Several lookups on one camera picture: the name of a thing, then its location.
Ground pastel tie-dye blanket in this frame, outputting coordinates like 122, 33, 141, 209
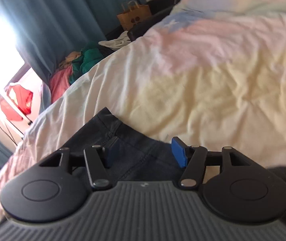
0, 0, 286, 231

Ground white cloth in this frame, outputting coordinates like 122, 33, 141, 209
98, 31, 131, 50

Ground red garment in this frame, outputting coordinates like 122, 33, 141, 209
0, 84, 34, 121

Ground black sofa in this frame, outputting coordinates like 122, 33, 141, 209
103, 0, 186, 44

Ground white garment steamer stand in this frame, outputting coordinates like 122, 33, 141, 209
0, 93, 33, 142

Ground beige cloth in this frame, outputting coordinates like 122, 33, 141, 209
59, 51, 84, 70

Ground green cloth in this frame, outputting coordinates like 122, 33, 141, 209
69, 42, 114, 85

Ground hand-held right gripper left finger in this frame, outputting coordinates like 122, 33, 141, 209
40, 137, 119, 189

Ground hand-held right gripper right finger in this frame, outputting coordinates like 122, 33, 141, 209
172, 136, 252, 189

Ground black pants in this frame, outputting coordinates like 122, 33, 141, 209
68, 107, 286, 241

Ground pink cloth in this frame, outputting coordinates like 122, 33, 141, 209
49, 67, 76, 104

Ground light blue cloth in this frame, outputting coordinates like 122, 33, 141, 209
39, 82, 52, 114

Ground brown paper bag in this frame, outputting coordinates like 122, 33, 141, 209
116, 0, 152, 31

